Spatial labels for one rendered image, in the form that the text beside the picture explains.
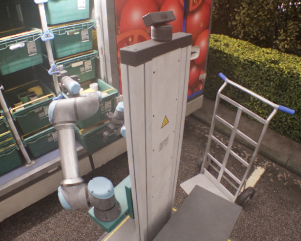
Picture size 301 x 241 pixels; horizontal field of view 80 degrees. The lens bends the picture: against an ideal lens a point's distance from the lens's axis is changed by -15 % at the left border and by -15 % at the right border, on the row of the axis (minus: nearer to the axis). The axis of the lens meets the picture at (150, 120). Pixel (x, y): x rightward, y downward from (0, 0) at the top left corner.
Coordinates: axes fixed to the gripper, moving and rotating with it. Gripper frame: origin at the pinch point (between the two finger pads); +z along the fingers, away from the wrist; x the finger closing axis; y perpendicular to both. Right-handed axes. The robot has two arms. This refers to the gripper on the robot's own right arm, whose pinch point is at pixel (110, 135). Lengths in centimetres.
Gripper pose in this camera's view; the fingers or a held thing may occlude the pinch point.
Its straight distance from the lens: 158.2
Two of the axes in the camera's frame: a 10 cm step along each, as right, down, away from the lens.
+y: 7.7, 6.1, -1.9
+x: 4.9, -3.8, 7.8
